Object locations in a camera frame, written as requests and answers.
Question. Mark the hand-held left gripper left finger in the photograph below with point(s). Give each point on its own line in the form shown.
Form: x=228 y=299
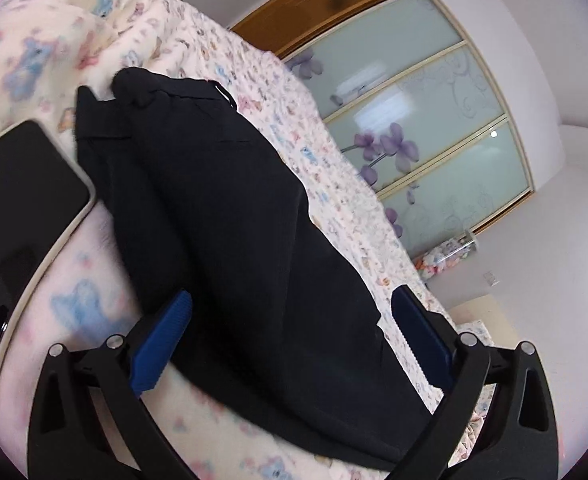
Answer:
x=160 y=345

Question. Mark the black pants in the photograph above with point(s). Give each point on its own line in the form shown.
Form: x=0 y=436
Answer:
x=244 y=240

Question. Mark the glass sliding door wardrobe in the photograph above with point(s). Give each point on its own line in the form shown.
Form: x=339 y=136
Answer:
x=424 y=110

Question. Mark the wall socket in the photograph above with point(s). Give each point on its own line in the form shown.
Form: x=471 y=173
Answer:
x=490 y=278

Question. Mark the black tablet with white case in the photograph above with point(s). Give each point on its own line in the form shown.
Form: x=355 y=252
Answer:
x=19 y=195

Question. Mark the bear printed blanket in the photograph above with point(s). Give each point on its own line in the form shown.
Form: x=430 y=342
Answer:
x=74 y=30

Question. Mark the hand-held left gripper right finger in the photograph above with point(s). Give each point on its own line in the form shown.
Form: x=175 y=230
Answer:
x=421 y=340

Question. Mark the clear tube of plush toys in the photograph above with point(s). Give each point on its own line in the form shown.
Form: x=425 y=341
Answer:
x=446 y=257

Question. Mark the beige headboard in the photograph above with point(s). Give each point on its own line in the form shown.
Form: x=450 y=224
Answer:
x=494 y=317

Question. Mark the wooden door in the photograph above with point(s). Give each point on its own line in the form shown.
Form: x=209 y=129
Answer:
x=299 y=10

